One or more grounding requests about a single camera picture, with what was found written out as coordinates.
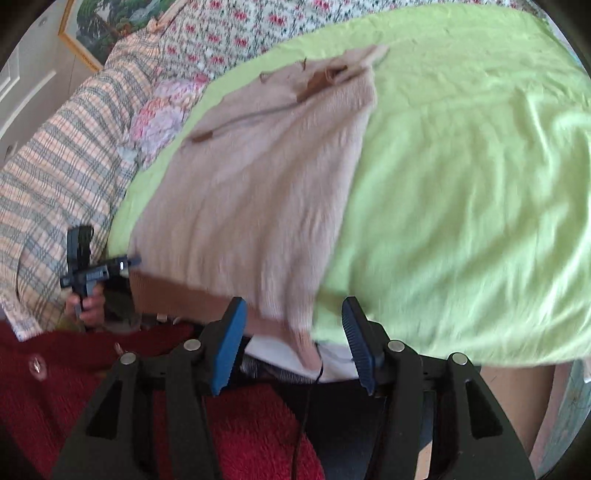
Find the person's left hand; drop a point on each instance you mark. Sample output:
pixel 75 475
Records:
pixel 94 309

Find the framed landscape painting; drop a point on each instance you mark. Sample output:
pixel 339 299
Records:
pixel 106 23

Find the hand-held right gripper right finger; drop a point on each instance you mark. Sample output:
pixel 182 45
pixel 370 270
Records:
pixel 359 350

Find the white cloth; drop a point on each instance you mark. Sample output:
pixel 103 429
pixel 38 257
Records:
pixel 337 364

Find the light green blanket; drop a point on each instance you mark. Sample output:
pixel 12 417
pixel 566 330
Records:
pixel 461 184

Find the white door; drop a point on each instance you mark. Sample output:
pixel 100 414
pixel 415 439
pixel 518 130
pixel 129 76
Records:
pixel 27 92

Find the plaid quilt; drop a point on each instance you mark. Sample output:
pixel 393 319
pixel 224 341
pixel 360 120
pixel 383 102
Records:
pixel 69 152

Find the beige knit sweater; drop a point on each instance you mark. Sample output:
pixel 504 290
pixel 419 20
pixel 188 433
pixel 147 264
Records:
pixel 258 184

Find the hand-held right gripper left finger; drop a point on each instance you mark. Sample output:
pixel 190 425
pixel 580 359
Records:
pixel 226 353

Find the pink floral pillow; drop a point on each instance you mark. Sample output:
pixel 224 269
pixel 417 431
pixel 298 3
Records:
pixel 161 115

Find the red fluffy garment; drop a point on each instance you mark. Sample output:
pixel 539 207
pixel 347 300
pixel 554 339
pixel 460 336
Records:
pixel 27 415

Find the beige bed frame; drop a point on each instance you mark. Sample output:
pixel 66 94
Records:
pixel 512 392

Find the floral bedsheet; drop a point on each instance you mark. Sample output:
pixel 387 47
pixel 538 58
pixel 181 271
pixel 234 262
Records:
pixel 240 32

